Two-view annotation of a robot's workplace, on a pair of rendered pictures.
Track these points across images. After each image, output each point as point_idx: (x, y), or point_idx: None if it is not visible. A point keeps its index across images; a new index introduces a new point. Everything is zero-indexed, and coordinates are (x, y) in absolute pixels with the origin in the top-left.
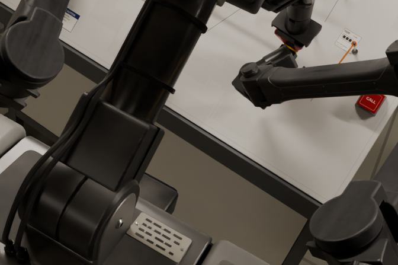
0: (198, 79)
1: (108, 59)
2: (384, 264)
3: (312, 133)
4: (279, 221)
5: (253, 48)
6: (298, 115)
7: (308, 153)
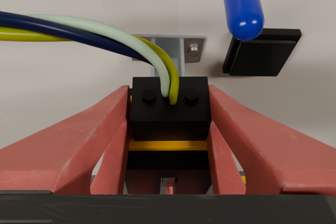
0: (3, 147)
1: None
2: None
3: (326, 124)
4: None
5: (23, 60)
6: (277, 115)
7: (326, 143)
